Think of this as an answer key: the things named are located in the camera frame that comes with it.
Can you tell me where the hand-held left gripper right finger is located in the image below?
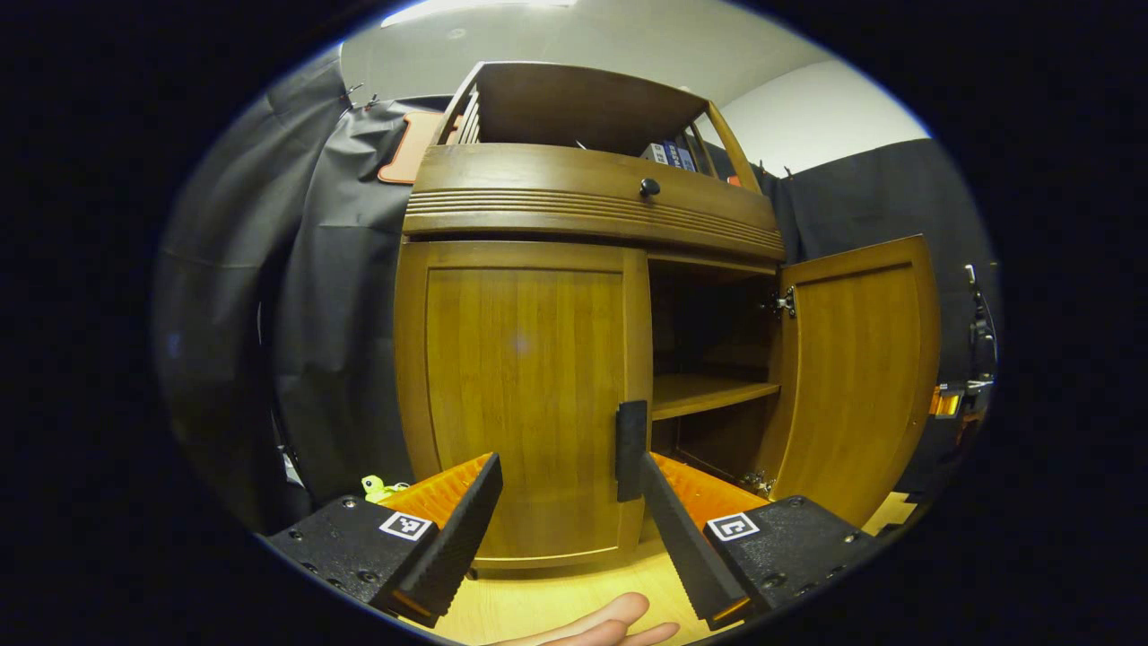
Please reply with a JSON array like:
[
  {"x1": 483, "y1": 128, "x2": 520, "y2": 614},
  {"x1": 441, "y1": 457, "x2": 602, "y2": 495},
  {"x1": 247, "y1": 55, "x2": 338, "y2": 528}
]
[{"x1": 635, "y1": 451, "x2": 900, "y2": 633}]

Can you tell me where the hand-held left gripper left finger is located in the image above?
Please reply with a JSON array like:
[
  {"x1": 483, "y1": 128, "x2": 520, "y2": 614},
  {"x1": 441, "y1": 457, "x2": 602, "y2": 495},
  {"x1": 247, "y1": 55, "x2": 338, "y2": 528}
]
[{"x1": 265, "y1": 453, "x2": 505, "y2": 629}]

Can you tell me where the wooden cabinet door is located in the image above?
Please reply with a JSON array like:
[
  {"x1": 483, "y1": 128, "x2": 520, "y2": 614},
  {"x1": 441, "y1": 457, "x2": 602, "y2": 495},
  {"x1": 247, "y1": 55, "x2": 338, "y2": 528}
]
[
  {"x1": 773, "y1": 234, "x2": 943, "y2": 529},
  {"x1": 394, "y1": 240, "x2": 654, "y2": 572}
]

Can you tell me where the wooden double-door shoe cabinet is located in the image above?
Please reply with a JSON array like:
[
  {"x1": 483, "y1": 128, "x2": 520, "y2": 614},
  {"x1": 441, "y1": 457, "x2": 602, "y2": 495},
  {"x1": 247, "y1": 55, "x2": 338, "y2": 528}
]
[{"x1": 393, "y1": 61, "x2": 943, "y2": 575}]

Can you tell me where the wooden inner cabinet shelf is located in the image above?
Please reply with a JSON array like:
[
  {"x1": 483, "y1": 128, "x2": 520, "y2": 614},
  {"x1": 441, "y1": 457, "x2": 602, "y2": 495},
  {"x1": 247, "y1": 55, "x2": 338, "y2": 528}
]
[{"x1": 651, "y1": 374, "x2": 782, "y2": 422}]

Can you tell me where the wooden cabinet drawer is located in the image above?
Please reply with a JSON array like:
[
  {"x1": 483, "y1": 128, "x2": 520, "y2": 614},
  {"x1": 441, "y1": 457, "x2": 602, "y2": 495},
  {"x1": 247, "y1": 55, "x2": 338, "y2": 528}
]
[{"x1": 401, "y1": 143, "x2": 787, "y2": 264}]

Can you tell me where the black backdrop cloth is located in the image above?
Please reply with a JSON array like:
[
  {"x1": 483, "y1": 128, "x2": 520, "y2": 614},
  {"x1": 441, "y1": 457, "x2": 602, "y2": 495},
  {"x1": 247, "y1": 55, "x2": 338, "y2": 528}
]
[{"x1": 151, "y1": 45, "x2": 1001, "y2": 539}]

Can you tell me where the ceiling light panel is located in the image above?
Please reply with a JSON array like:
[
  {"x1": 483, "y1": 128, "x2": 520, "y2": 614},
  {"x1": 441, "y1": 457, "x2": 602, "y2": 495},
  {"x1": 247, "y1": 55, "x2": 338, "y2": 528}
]
[{"x1": 380, "y1": 0, "x2": 577, "y2": 29}]

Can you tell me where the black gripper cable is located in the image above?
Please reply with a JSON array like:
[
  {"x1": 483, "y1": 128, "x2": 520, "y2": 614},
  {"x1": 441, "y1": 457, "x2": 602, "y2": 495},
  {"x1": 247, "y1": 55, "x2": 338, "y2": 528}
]
[{"x1": 964, "y1": 264, "x2": 998, "y2": 346}]

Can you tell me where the black left door handle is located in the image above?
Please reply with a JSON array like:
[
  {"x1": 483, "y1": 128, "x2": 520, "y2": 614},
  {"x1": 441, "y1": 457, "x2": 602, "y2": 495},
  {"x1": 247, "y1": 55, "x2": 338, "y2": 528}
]
[{"x1": 615, "y1": 400, "x2": 649, "y2": 504}]

